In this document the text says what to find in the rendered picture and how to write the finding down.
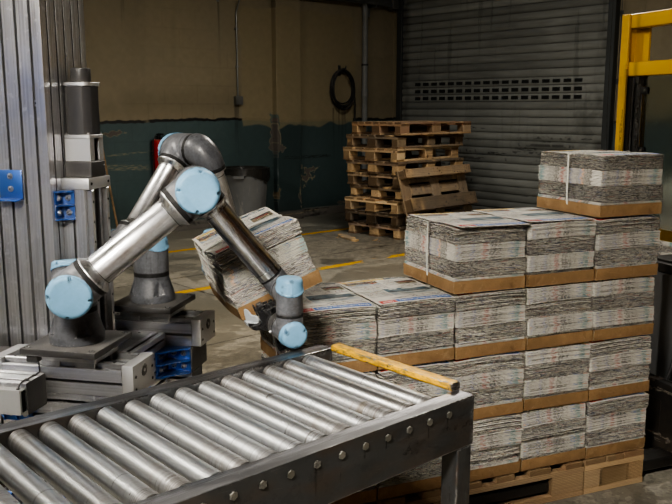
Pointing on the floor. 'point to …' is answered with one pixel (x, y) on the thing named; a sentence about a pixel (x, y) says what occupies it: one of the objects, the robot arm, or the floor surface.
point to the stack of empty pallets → (378, 142)
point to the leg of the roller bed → (456, 476)
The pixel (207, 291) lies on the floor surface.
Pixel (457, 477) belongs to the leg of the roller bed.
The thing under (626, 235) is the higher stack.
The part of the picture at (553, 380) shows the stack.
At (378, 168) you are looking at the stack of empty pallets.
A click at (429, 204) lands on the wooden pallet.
